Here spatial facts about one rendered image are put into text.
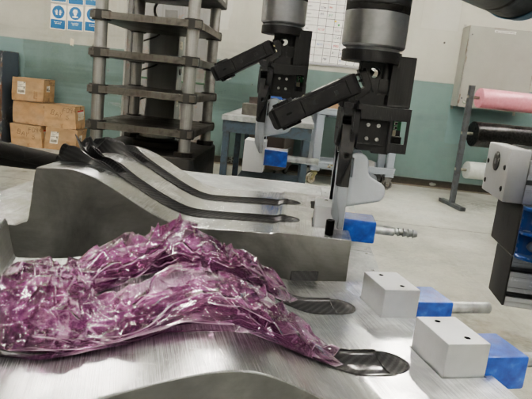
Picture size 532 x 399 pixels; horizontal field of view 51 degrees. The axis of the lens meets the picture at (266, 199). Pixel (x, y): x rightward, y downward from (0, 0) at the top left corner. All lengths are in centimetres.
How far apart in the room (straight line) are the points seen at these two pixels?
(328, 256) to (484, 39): 654
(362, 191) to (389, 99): 11
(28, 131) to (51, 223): 683
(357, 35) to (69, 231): 40
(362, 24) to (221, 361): 45
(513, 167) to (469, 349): 59
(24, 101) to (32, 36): 89
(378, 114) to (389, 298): 23
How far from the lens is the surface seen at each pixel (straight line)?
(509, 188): 102
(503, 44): 720
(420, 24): 731
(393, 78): 69
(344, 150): 65
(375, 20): 67
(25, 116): 755
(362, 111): 67
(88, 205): 69
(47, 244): 72
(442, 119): 735
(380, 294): 54
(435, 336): 46
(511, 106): 636
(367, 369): 46
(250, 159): 98
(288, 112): 68
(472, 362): 46
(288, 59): 98
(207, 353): 34
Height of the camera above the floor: 105
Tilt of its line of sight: 11 degrees down
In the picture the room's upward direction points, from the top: 6 degrees clockwise
